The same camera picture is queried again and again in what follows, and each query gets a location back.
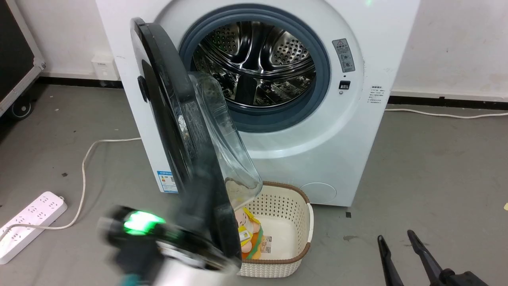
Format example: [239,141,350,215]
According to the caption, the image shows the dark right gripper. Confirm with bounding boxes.
[377,230,489,286]

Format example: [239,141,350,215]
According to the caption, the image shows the left gripper, green band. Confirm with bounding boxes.
[97,205,168,283]

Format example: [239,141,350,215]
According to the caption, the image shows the black round washing machine door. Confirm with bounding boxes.
[130,17,264,275]

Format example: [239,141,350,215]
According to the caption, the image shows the white front-load washing machine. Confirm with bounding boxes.
[95,0,421,207]

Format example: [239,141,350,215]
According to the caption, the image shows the grey rubber door gasket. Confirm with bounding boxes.
[179,4,331,134]

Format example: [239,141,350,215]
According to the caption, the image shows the blue white energy label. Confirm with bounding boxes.
[157,171,179,194]

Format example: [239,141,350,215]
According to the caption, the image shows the plush doll with yellow clothes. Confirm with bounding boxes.
[234,207,265,261]

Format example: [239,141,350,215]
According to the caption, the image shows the round white filter cover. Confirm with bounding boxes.
[298,182,337,205]

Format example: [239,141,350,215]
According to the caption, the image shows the white power strip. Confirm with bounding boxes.
[0,191,68,265]

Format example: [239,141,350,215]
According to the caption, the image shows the cream woven laundry basket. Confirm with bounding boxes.
[232,182,314,278]

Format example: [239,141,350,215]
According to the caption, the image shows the small printed text label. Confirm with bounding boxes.
[367,85,388,105]

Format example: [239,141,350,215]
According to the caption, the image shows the black caster wheel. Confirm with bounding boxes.
[10,101,35,120]

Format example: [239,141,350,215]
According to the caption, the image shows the grey warning sticker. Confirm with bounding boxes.
[332,38,356,73]

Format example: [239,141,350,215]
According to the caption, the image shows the steel perforated washer drum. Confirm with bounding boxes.
[192,21,318,108]

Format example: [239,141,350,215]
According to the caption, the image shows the black flight case, metal edges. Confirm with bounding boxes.
[0,0,46,119]

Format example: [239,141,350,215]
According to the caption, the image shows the white power strip cable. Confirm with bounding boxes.
[0,137,142,240]

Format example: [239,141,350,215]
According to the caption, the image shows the long white floor cable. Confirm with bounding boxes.
[384,108,508,120]

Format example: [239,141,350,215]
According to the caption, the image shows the white wall socket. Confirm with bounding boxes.
[91,55,120,82]

